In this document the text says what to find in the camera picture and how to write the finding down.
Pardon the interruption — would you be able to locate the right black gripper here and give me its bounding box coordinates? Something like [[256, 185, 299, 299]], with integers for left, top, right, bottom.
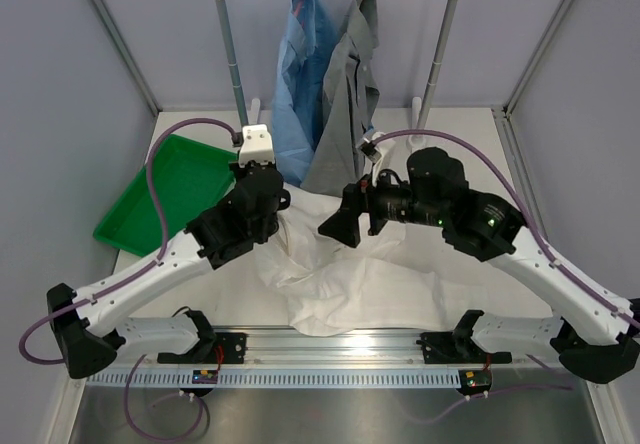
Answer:
[[318, 158, 448, 248]]

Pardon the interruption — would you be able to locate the white shirt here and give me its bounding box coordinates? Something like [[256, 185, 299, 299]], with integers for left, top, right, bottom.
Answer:
[[254, 186, 486, 337]]

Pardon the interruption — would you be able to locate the metal wire hanger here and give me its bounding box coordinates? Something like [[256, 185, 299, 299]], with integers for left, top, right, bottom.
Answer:
[[278, 217, 295, 257]]

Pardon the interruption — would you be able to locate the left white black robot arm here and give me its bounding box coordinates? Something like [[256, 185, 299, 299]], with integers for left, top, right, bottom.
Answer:
[[46, 162, 290, 379]]

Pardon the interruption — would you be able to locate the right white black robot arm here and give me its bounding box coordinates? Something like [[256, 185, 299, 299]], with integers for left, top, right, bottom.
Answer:
[[318, 147, 639, 384]]

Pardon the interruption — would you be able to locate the light blue shirt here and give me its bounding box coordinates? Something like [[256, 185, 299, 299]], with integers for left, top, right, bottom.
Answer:
[[271, 0, 342, 189]]

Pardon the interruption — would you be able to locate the grey shirt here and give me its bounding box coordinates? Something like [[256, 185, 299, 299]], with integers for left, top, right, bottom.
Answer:
[[301, 0, 380, 197]]

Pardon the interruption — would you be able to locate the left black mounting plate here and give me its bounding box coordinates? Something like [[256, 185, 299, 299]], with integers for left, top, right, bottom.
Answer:
[[196, 331, 248, 365]]

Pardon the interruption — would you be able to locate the black mounting plate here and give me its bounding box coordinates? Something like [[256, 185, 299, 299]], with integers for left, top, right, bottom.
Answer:
[[415, 332, 513, 364], [196, 331, 248, 365]]

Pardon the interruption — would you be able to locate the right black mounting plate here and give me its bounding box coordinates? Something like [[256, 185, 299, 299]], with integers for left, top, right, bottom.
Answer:
[[415, 332, 513, 364]]

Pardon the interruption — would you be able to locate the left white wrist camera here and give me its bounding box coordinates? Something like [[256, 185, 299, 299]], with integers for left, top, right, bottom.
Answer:
[[237, 124, 275, 167]]

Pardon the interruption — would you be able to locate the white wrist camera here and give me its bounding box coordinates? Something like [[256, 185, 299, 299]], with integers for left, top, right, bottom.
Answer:
[[237, 124, 275, 167], [357, 129, 395, 164]]

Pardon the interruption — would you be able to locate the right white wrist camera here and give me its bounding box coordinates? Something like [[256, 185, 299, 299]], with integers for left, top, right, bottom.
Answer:
[[357, 129, 395, 164]]

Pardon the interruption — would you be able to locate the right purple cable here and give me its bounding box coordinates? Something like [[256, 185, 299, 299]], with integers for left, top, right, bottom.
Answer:
[[372, 129, 640, 330]]

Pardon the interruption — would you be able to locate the purple cable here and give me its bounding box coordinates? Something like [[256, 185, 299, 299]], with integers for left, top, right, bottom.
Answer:
[[18, 118, 244, 365], [372, 129, 640, 330]]

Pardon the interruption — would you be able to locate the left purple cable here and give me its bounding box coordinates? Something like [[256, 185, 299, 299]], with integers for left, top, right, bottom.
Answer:
[[18, 118, 244, 365]]

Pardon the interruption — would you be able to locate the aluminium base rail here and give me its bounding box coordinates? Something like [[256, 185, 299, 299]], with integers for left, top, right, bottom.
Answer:
[[89, 326, 609, 370]]

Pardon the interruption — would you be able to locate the white slotted cable duct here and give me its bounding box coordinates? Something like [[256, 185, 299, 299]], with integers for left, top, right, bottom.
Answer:
[[88, 368, 461, 389]]

